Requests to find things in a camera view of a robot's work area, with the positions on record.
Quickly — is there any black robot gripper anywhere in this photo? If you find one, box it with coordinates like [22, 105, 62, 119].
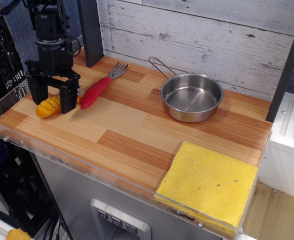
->
[25, 37, 80, 114]

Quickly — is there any orange plush fried shrimp toy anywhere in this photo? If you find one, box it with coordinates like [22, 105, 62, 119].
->
[35, 94, 82, 119]

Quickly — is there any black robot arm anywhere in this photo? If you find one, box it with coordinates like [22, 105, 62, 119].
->
[25, 0, 80, 114]

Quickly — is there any yellow cloth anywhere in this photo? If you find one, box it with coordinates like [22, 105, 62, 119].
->
[154, 141, 258, 235]

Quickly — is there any black equipment rack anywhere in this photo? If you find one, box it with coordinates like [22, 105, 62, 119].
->
[0, 17, 25, 99]

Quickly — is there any stainless steel cabinet panel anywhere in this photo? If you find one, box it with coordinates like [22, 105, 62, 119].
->
[34, 152, 227, 240]

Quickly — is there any stainless steel pan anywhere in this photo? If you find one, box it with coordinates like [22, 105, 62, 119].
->
[148, 56, 224, 123]

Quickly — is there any clear acrylic table guard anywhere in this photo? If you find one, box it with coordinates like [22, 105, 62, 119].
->
[0, 58, 272, 240]

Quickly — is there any white plastic block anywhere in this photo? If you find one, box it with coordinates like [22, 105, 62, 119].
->
[259, 93, 294, 196]

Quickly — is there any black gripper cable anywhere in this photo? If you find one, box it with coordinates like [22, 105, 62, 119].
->
[64, 31, 83, 58]

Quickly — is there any red handled metal fork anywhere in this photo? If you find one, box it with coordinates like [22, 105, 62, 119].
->
[81, 62, 129, 109]

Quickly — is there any dark grey left post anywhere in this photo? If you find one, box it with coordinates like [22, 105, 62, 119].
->
[77, 0, 104, 67]

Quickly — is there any dark grey post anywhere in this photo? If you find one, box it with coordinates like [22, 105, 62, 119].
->
[77, 0, 104, 67]
[266, 41, 294, 123]

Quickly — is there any dark grey right post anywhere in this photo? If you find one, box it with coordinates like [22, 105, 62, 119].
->
[266, 41, 294, 123]

